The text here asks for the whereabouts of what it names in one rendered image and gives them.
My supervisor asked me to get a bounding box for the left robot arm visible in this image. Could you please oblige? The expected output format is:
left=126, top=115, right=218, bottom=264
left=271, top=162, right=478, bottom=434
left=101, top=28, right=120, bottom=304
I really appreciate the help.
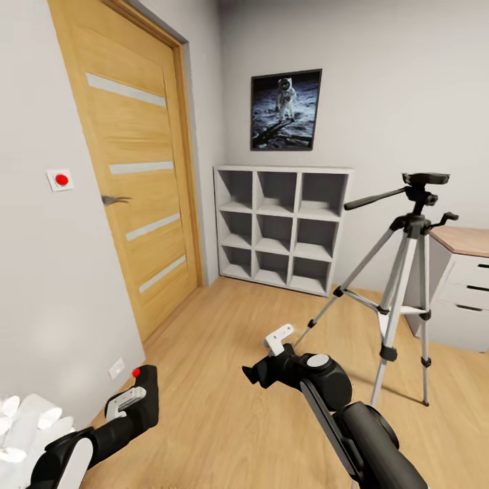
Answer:
left=25, top=386, right=151, bottom=489

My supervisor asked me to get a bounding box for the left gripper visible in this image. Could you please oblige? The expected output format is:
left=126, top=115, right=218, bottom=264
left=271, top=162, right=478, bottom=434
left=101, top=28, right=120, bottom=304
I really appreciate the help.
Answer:
left=105, top=407, right=151, bottom=457

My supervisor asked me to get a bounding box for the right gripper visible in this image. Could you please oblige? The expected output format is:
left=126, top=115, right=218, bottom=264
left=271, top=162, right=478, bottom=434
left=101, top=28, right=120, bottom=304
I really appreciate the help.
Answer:
left=242, top=343, right=300, bottom=389

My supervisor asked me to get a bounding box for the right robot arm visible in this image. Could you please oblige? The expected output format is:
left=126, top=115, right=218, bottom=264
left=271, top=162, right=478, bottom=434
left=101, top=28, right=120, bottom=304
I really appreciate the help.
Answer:
left=242, top=324, right=429, bottom=489

